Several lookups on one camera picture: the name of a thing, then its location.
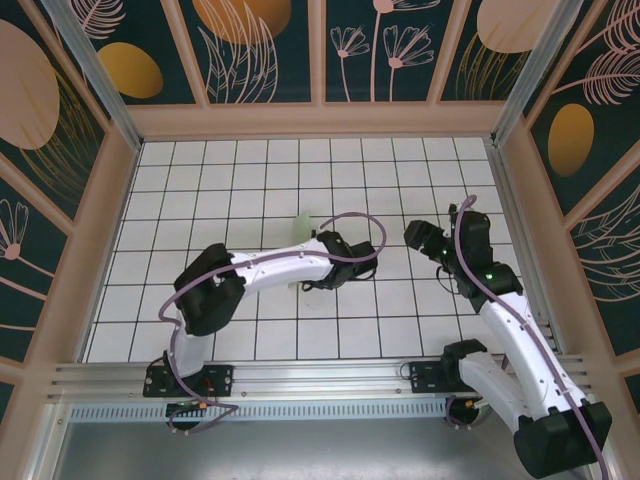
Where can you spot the light green paper sheet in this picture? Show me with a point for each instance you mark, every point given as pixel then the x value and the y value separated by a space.
pixel 302 227

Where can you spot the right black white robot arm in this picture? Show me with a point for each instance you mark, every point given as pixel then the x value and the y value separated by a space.
pixel 520 345

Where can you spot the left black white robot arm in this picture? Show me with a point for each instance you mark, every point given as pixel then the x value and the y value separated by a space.
pixel 280 265

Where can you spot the grey metal sheet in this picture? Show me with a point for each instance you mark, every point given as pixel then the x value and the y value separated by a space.
pixel 320 450

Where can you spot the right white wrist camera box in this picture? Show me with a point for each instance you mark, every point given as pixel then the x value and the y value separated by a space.
pixel 452 212

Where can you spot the aluminium side rail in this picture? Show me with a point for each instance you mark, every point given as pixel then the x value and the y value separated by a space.
pixel 511 200

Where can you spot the long aluminium mounting rail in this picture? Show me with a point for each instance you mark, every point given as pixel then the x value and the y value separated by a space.
pixel 320 375

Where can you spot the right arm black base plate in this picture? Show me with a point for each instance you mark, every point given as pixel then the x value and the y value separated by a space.
pixel 425 377

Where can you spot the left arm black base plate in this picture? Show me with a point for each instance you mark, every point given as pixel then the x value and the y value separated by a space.
pixel 222 375

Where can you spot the aluminium frame post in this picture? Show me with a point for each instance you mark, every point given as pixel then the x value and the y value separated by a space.
pixel 531 75
pixel 97 75

